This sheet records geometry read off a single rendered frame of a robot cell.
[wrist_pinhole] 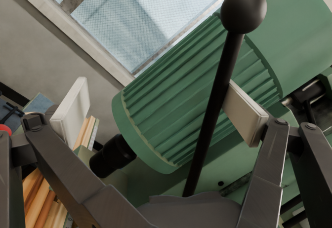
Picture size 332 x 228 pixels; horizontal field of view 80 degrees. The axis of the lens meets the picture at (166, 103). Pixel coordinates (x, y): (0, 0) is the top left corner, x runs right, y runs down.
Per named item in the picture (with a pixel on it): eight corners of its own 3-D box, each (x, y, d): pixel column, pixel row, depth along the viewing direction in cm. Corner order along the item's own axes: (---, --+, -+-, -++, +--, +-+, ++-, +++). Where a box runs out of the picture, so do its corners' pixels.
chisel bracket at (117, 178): (54, 165, 43) (81, 142, 41) (103, 193, 49) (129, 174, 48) (40, 195, 37) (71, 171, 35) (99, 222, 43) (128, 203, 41)
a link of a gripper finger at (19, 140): (46, 169, 11) (-12, 171, 11) (71, 120, 16) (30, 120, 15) (40, 149, 11) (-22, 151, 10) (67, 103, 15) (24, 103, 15)
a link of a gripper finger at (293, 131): (281, 139, 13) (322, 137, 13) (245, 101, 17) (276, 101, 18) (273, 156, 14) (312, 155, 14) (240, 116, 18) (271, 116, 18)
